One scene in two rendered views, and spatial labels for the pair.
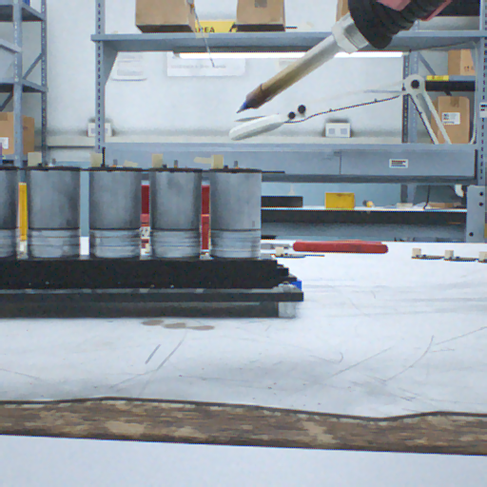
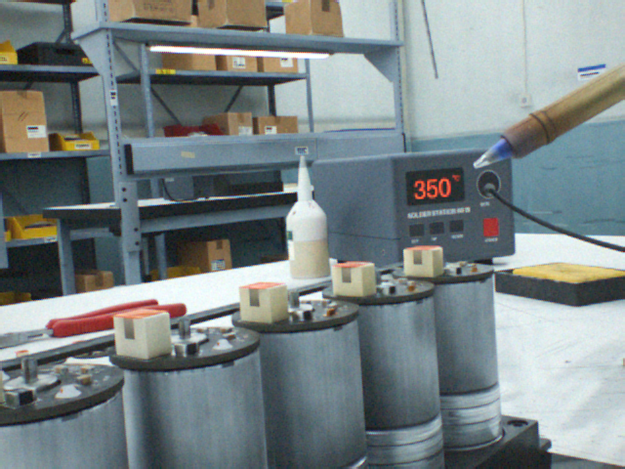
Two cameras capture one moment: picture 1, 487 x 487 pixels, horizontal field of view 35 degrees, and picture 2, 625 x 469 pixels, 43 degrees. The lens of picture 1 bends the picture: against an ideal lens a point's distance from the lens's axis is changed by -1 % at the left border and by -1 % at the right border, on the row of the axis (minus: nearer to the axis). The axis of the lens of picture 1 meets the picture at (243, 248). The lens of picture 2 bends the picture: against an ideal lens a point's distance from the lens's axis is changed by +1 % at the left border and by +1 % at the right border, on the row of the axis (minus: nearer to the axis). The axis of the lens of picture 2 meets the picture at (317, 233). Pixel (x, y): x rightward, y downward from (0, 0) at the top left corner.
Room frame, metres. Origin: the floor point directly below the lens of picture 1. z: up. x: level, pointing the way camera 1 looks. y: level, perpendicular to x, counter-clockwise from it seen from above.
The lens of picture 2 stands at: (0.25, 0.16, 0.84)
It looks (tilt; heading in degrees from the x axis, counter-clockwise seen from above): 5 degrees down; 316
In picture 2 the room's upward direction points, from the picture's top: 4 degrees counter-clockwise
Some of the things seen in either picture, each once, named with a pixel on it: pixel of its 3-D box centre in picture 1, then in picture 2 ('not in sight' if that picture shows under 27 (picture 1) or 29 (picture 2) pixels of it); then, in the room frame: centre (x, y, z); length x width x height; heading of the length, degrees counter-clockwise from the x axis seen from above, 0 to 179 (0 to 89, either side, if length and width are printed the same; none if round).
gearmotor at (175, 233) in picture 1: (175, 221); (385, 396); (0.36, 0.03, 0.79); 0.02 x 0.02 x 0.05
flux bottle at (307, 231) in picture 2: not in sight; (306, 216); (0.72, -0.28, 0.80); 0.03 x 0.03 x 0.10
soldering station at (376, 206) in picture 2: not in sight; (407, 208); (0.68, -0.37, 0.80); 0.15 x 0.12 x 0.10; 159
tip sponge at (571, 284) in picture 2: not in sight; (566, 280); (0.49, -0.29, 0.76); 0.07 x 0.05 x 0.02; 160
